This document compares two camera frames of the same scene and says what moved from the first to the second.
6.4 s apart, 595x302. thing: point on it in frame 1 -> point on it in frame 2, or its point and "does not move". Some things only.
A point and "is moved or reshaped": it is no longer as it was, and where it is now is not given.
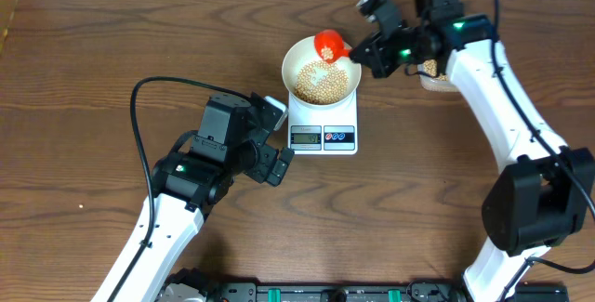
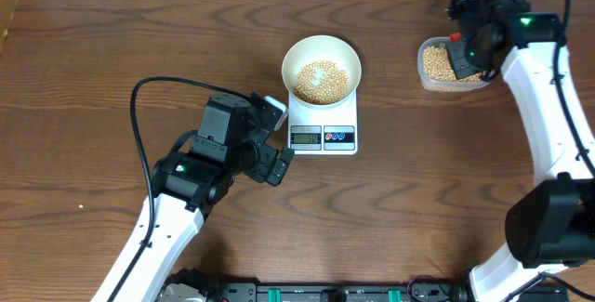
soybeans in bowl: [331, 88] does not move
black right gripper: [376, 59] -> [461, 68]
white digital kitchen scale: [323, 131] does not move
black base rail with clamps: [193, 287] does not move
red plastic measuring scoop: [330, 46] is moved or reshaped
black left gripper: [260, 170] does not move
